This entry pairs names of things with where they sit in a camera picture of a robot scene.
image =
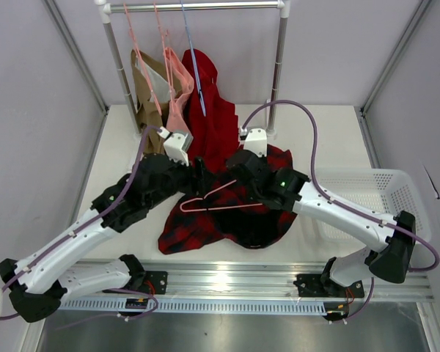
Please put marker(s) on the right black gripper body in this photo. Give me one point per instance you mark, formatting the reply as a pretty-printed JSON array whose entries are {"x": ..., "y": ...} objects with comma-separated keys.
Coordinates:
[{"x": 237, "y": 163}]

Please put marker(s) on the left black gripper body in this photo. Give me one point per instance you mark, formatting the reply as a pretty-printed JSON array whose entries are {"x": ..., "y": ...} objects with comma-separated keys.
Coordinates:
[{"x": 180, "y": 179}]

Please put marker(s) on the red plaid skirt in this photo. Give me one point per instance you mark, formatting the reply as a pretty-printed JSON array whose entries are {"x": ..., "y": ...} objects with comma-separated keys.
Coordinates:
[{"x": 252, "y": 228}]

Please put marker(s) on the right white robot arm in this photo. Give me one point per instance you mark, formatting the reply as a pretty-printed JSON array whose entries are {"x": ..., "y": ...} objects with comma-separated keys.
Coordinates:
[{"x": 388, "y": 246}]

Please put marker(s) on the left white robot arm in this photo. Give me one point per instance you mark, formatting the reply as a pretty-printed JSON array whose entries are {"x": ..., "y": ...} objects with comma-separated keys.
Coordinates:
[{"x": 41, "y": 282}]

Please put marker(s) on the blue hanger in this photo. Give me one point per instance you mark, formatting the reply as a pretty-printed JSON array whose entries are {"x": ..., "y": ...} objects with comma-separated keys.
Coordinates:
[{"x": 194, "y": 61}]

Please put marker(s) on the red hanging garment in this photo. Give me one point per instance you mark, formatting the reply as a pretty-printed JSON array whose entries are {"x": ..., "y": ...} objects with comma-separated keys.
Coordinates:
[{"x": 216, "y": 135}]

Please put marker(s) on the pink hanging garment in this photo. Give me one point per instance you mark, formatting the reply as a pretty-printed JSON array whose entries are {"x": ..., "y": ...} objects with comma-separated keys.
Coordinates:
[{"x": 184, "y": 85}]

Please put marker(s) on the tan hanging garment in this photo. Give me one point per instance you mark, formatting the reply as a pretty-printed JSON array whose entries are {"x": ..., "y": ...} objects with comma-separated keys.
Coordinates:
[{"x": 147, "y": 113}]

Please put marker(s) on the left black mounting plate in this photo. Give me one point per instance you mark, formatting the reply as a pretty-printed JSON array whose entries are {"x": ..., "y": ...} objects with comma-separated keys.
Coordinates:
[{"x": 154, "y": 283}]

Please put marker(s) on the black mounting plate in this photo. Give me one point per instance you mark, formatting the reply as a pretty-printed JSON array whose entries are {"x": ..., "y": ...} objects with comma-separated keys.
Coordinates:
[
  {"x": 310, "y": 286},
  {"x": 154, "y": 283}
]

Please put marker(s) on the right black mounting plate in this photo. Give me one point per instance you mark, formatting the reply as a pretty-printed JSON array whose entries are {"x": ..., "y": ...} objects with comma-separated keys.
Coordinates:
[{"x": 310, "y": 286}]

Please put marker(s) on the white plastic basket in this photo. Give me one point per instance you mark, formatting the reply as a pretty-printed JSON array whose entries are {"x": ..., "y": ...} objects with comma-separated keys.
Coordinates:
[{"x": 382, "y": 190}]

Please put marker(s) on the metal clothes rack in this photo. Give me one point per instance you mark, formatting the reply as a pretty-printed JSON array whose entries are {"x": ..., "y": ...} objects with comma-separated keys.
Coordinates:
[{"x": 106, "y": 9}]

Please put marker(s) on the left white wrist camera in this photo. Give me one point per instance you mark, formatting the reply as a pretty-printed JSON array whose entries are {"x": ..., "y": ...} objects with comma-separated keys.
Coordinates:
[{"x": 176, "y": 145}]

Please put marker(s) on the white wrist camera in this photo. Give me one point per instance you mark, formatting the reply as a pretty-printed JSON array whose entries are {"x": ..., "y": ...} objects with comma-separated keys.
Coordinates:
[
  {"x": 176, "y": 145},
  {"x": 254, "y": 139}
]

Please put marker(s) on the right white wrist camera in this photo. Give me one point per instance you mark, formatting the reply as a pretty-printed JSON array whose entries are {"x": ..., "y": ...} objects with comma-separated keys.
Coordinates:
[{"x": 254, "y": 139}]

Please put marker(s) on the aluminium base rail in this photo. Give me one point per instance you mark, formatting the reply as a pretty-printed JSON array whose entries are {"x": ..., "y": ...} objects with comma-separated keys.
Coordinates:
[{"x": 247, "y": 281}]

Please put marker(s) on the slotted white cable duct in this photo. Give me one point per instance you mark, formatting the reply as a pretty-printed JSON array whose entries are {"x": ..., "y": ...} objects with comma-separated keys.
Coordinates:
[{"x": 207, "y": 306}]

